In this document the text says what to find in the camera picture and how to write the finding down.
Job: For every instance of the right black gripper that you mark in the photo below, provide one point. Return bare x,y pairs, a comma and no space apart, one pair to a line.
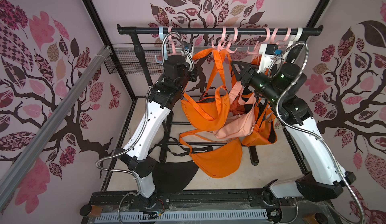
247,76

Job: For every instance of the dark orange waist bag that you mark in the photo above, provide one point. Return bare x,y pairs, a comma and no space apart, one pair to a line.
239,109

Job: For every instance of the peach pink bag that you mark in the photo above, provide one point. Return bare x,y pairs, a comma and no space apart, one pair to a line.
237,125

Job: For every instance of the orange backpack with straps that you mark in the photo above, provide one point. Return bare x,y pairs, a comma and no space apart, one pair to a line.
210,113

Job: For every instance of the bright orange sling bag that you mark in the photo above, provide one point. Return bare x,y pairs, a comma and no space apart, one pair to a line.
263,132

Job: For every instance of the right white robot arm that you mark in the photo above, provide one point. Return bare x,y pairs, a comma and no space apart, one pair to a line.
289,69

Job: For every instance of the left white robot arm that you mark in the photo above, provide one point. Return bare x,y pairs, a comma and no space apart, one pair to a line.
161,98

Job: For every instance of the pink plastic hook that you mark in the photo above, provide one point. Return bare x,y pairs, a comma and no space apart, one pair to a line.
257,46
231,42
287,36
273,36
172,49
220,45

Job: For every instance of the white plastic hook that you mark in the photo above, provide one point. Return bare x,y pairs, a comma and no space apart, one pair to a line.
295,38

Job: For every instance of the light blue plastic hook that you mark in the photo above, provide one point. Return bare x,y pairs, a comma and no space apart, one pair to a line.
161,58

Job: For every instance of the left metal flex conduit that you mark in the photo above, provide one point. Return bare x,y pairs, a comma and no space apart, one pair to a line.
139,131

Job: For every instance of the metal flex conduit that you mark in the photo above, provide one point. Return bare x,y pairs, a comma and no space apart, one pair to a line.
327,177
139,131

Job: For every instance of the right metal flex conduit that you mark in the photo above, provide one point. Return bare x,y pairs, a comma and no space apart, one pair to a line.
327,177

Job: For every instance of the black clothes rack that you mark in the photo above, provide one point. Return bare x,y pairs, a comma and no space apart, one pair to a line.
134,32

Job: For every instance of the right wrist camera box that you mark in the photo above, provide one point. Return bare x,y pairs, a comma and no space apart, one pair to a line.
268,53

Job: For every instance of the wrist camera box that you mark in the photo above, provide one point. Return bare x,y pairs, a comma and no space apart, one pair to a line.
268,53
188,47

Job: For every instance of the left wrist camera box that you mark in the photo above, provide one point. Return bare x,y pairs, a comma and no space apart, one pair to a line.
188,47

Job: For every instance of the black wire basket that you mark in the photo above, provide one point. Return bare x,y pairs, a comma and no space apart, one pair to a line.
130,63

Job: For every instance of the white perforated cable tray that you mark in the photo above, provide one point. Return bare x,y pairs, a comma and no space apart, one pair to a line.
187,216

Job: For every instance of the grey aluminium rail left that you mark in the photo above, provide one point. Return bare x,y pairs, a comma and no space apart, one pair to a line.
22,165

